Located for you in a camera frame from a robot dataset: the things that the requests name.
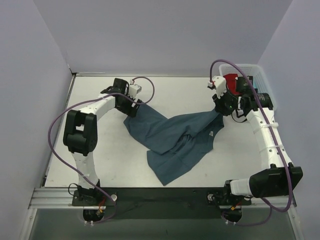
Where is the blue-grey t shirt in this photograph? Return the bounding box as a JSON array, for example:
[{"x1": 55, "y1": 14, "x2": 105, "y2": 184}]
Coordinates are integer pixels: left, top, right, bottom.
[{"x1": 123, "y1": 104, "x2": 224, "y2": 186}]

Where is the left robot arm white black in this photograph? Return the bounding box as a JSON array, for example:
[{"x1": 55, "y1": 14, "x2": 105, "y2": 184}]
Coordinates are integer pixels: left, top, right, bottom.
[{"x1": 63, "y1": 78, "x2": 142, "y2": 206}]

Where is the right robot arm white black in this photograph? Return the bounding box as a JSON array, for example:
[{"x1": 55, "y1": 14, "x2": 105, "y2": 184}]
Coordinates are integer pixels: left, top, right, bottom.
[{"x1": 208, "y1": 76, "x2": 303, "y2": 204}]

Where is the red rolled t shirt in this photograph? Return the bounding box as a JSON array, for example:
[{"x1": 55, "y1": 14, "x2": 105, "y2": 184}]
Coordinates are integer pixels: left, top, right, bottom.
[{"x1": 223, "y1": 73, "x2": 239, "y2": 95}]

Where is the white plastic basket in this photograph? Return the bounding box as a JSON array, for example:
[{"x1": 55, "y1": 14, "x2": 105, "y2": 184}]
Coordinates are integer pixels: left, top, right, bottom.
[{"x1": 218, "y1": 63, "x2": 278, "y2": 111}]

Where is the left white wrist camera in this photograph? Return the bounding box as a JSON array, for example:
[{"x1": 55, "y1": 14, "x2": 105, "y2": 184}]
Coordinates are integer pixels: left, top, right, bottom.
[{"x1": 128, "y1": 80, "x2": 142, "y2": 99}]

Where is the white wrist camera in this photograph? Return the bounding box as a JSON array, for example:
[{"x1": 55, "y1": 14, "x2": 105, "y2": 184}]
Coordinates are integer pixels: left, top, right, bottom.
[
  {"x1": 207, "y1": 76, "x2": 227, "y2": 99},
  {"x1": 128, "y1": 80, "x2": 142, "y2": 99}
]

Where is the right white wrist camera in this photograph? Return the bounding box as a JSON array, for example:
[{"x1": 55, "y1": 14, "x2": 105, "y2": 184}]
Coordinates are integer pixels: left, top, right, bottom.
[{"x1": 207, "y1": 76, "x2": 227, "y2": 99}]

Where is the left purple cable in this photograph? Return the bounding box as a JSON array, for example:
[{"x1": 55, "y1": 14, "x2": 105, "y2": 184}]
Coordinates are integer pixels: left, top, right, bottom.
[{"x1": 47, "y1": 76, "x2": 156, "y2": 223}]

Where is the purple cable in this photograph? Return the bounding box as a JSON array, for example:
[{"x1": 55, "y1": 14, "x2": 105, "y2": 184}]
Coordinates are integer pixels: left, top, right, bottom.
[
  {"x1": 209, "y1": 59, "x2": 293, "y2": 227},
  {"x1": 47, "y1": 76, "x2": 156, "y2": 223}
]

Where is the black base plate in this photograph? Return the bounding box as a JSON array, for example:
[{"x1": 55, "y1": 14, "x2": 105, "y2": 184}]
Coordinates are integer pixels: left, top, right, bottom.
[{"x1": 72, "y1": 187, "x2": 244, "y2": 220}]

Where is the aluminium rail frame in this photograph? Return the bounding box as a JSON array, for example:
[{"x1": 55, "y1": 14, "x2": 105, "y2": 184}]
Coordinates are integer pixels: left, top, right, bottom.
[{"x1": 27, "y1": 72, "x2": 298, "y2": 210}]

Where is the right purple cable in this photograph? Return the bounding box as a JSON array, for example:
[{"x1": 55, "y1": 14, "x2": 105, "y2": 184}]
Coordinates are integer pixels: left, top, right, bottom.
[{"x1": 209, "y1": 59, "x2": 293, "y2": 227}]

